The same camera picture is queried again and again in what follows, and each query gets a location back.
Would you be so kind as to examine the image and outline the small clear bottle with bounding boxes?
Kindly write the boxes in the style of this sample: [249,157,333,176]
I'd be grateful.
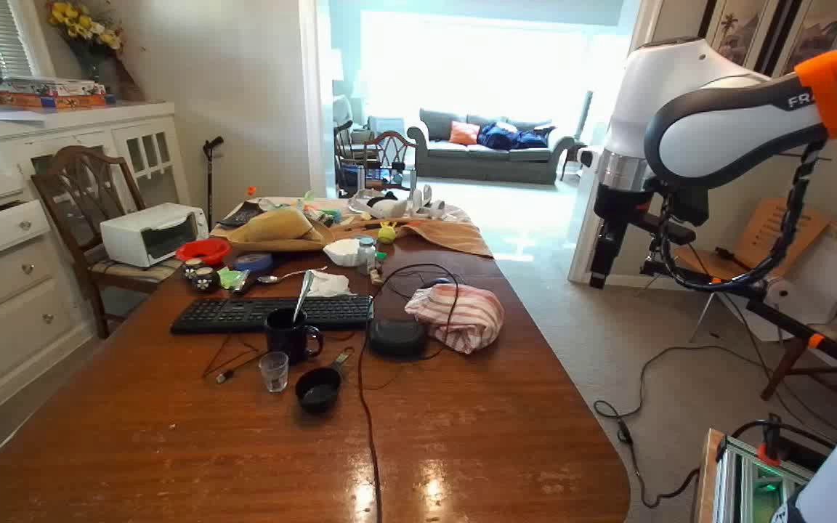
[352,232,382,276]

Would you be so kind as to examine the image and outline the small clear glass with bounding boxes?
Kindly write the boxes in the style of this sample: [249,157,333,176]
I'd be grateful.
[256,350,294,398]

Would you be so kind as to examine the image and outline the dark metal chair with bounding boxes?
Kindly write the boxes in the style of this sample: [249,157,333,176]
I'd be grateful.
[331,120,420,202]

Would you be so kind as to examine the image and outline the orange strap on arm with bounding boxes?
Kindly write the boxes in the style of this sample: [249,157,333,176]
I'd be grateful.
[791,49,837,144]

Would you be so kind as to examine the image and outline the white stick in mug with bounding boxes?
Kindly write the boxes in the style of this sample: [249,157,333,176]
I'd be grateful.
[286,269,315,325]

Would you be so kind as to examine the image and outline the white clutter pile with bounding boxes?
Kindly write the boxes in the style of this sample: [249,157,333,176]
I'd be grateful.
[355,184,472,229]

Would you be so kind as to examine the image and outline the white cabinet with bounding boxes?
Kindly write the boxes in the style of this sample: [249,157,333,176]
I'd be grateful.
[0,100,195,443]

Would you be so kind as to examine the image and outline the white bowl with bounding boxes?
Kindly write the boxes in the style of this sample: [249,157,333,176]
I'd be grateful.
[320,237,362,271]

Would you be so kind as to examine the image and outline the pink striped cloth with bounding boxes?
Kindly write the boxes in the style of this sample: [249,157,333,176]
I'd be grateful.
[401,280,507,359]

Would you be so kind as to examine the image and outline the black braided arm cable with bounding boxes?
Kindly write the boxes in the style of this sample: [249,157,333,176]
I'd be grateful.
[648,139,826,299]

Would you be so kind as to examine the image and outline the white leaning board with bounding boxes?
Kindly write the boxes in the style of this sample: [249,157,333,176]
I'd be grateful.
[772,225,837,330]

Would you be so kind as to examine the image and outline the wooden folding chair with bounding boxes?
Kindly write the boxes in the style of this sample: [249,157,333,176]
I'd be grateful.
[673,194,834,286]

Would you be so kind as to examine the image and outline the black camera on tripod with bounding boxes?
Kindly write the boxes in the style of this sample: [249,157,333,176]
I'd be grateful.
[631,208,701,248]

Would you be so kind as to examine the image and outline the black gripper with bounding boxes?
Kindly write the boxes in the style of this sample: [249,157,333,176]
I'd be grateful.
[586,180,657,292]

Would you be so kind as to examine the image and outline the dark vase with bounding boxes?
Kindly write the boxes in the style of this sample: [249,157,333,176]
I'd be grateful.
[68,38,141,104]

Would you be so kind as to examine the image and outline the blue lid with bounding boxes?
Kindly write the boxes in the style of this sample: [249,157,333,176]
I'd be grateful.
[225,251,278,280]

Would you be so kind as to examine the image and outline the orange tray on cabinet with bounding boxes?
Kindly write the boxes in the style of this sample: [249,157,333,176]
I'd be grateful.
[0,78,113,115]

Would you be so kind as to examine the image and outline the white paper sheet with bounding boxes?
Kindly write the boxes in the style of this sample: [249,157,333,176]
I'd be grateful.
[297,269,358,303]

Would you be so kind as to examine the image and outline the tan cloth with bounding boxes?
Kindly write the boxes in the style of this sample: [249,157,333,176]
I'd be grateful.
[206,205,494,261]

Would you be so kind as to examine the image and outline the grey sofa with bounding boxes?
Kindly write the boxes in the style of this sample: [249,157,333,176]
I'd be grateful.
[407,107,578,189]

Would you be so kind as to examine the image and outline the green small object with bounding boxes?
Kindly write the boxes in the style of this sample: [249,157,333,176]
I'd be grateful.
[215,266,253,295]

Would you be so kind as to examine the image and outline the red bowl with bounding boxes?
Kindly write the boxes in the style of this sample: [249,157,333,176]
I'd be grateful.
[173,237,238,271]

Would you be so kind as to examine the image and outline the small dark jars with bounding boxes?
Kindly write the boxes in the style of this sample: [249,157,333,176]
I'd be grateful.
[179,257,218,295]

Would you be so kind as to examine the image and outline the black keyboard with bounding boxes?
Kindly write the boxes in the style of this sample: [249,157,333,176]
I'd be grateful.
[169,295,377,341]

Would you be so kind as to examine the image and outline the black walking cane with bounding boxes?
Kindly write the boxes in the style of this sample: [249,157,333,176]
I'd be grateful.
[199,135,230,232]

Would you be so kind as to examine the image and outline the orange cushion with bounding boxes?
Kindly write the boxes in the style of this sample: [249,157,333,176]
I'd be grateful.
[448,120,483,148]

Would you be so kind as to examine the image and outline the dark wooden dining chair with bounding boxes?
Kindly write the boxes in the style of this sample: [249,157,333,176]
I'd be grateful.
[28,144,186,341]

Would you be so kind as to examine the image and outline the black tripod with orange joints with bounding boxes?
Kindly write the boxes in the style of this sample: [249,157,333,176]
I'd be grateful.
[635,254,837,401]

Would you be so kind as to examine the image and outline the thin black cable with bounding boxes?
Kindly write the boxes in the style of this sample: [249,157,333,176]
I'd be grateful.
[196,331,278,386]

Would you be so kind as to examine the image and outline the wooden electronics box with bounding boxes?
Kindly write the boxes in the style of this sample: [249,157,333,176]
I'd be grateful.
[695,424,820,523]

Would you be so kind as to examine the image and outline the framed picture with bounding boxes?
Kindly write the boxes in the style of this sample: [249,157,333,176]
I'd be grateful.
[770,0,837,77]
[702,0,785,71]

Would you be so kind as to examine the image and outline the black floor cable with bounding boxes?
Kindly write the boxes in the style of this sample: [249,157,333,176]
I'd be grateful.
[589,338,772,513]

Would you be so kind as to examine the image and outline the small black bowl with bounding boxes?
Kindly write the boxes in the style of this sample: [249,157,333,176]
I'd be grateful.
[291,363,346,420]

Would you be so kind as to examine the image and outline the black mug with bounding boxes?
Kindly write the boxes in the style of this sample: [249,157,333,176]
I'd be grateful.
[262,305,327,370]

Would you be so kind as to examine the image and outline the yellow flowers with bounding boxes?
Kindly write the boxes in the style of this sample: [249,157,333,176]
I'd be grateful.
[44,0,127,59]

